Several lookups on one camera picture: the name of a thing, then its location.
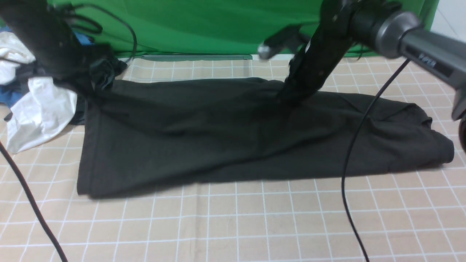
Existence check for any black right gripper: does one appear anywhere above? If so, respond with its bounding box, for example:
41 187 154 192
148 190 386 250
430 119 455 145
277 22 354 106

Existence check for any dark gray long-sleeved shirt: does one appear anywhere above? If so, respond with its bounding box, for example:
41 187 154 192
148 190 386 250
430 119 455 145
76 58 455 200

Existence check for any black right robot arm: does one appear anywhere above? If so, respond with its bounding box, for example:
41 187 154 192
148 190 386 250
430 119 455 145
278 0 466 148

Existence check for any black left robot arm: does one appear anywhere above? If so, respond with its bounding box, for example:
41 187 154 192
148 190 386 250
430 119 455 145
0 0 93 96

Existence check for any white shirt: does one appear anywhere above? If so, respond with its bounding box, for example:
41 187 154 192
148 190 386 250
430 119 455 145
0 32 77 154

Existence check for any blue shirt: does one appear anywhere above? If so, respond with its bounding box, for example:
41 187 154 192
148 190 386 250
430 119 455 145
0 31 94 108

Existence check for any green backdrop cloth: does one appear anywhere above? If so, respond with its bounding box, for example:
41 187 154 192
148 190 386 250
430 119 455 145
46 0 438 57

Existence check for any beige grid tablecloth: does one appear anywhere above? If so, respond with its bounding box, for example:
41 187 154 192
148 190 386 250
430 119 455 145
13 64 466 262

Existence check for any dark gray crumpled garment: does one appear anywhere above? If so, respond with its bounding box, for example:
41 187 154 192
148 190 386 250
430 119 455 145
1 61 85 126

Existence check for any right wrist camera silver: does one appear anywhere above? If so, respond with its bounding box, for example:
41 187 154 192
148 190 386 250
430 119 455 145
257 24 311 61

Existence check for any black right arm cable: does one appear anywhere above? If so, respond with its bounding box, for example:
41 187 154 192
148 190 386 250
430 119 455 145
341 58 412 262

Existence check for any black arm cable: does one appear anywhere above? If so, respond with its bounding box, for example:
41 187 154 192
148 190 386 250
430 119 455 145
341 58 412 262
0 4 138 262

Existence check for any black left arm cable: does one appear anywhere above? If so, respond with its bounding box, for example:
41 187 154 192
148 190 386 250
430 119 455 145
0 4 138 262

